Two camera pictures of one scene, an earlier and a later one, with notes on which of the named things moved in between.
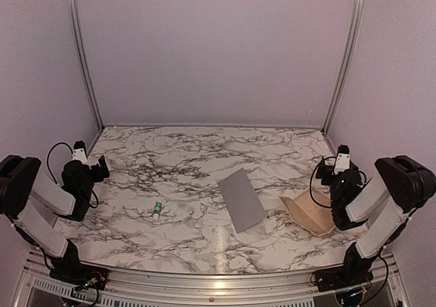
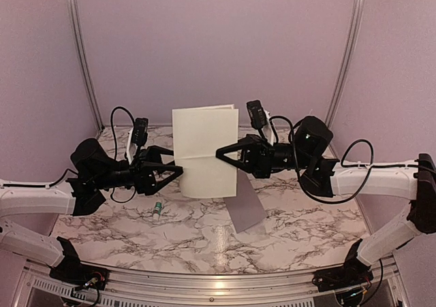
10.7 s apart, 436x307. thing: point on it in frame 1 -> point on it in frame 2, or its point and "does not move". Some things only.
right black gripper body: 334,196 -> 264,160
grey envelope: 241,200 does not move
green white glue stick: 159,206 does not move
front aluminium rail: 36,286 does not move
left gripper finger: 103,169 -> 154,154
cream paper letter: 309,215 -> 199,133
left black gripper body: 88,188 -> 137,178
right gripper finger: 325,173 -> 242,165
